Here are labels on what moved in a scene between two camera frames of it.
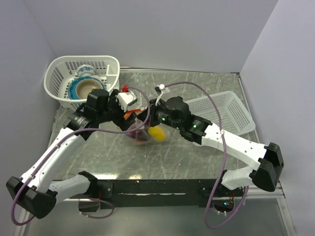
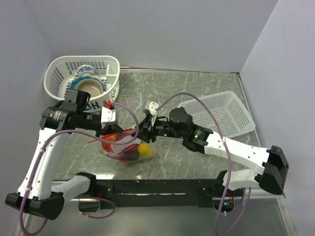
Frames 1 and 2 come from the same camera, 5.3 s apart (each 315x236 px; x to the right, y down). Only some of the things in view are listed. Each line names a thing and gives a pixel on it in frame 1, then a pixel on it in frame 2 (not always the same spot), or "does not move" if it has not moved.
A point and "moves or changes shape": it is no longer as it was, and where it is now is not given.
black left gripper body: (114, 112) to (87, 121)
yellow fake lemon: (157, 133) moves or changes shape
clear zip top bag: (141, 134) moves or changes shape
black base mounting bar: (162, 193) does not move
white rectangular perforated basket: (235, 117) does not move
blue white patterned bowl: (85, 70) does not move
